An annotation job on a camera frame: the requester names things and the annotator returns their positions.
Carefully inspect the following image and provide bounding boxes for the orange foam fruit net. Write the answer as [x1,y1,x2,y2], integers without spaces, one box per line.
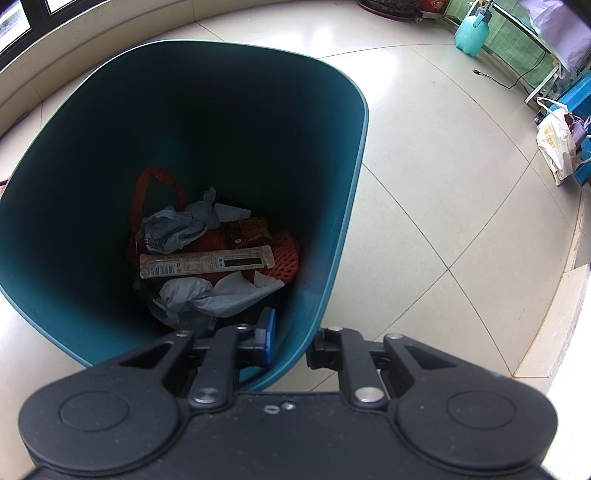
[254,230,300,284]

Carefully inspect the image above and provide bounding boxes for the teal plastic trash bin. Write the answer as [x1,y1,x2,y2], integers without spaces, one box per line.
[1,40,369,391]

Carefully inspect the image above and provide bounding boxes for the long beige snack wrapper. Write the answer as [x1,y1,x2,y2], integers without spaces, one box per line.
[139,245,276,279]

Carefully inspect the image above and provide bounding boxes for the grey crumpled plastic bag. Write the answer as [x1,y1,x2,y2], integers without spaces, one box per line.
[135,187,252,255]

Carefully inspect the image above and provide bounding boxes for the white tote bag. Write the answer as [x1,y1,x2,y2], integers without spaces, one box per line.
[536,97,590,186]

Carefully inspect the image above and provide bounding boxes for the teal spray bottle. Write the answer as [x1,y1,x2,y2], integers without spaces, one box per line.
[455,1,493,57]

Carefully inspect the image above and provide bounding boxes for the blue plastic stool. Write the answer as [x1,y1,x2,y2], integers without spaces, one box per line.
[559,72,591,186]

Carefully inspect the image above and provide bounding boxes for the dark ceramic plant pot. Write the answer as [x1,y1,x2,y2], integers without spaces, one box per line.
[358,0,420,20]

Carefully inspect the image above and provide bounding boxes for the white metal rack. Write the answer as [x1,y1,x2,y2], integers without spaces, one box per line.
[486,1,580,105]

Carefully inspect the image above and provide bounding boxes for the lavender hanging cloth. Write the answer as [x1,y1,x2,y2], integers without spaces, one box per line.
[520,0,590,70]

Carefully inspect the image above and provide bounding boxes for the black power cable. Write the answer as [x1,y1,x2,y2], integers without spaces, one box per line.
[472,45,551,91]

